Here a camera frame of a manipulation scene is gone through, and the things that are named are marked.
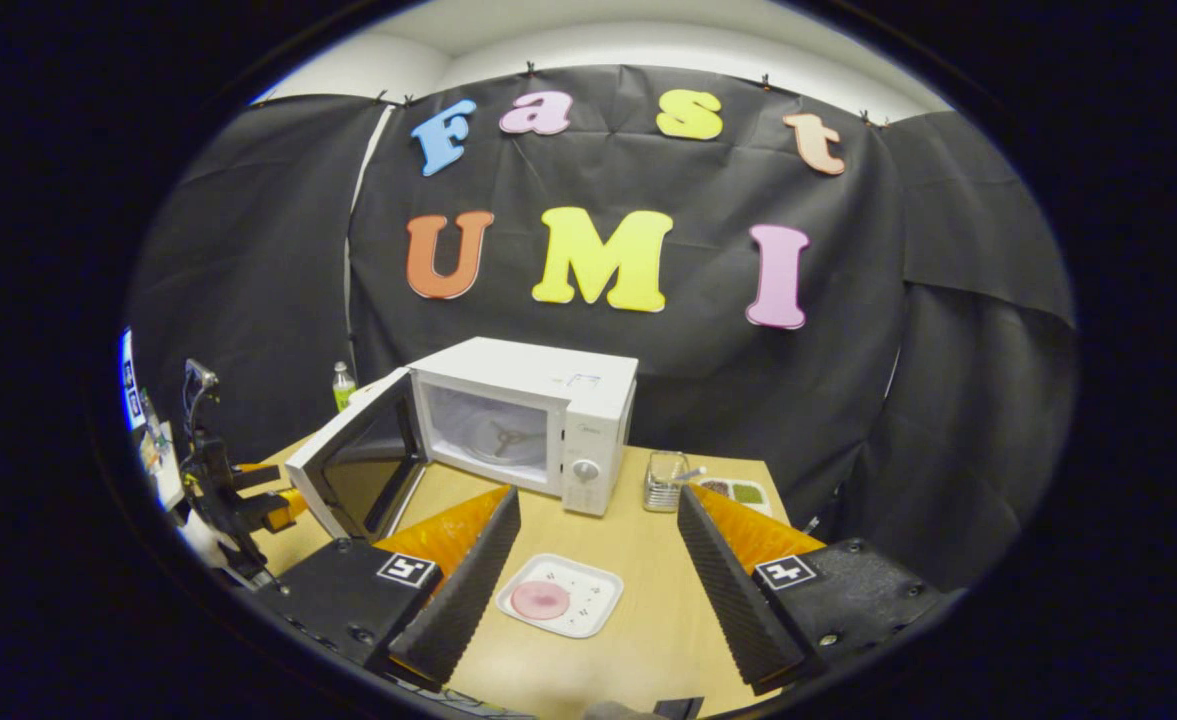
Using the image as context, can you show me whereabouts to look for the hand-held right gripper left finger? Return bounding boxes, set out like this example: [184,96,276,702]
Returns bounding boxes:
[253,487,522,691]

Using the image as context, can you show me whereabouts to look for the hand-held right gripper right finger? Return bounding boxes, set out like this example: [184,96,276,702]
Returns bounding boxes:
[676,486,954,698]

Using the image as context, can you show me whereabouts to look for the pink round food slice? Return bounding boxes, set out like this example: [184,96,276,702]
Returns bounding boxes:
[510,581,571,621]

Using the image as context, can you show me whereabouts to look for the white square plate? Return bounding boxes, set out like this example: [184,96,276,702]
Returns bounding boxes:
[495,553,625,640]

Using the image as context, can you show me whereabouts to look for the white microwave oven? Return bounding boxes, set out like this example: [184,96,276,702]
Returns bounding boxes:
[285,337,639,542]

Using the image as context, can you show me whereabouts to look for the glass microwave turntable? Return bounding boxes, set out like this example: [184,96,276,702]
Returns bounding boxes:
[448,405,549,467]

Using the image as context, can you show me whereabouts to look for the white divided grain tray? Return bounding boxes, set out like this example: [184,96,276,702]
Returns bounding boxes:
[693,474,775,518]

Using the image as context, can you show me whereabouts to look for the blue white sign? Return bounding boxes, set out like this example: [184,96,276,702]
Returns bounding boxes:
[120,328,145,431]

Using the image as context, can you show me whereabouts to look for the black backdrop cloth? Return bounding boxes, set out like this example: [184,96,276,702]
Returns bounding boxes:
[128,65,1079,591]

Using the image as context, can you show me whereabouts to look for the metal wire basket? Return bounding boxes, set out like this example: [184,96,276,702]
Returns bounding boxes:
[643,450,691,514]

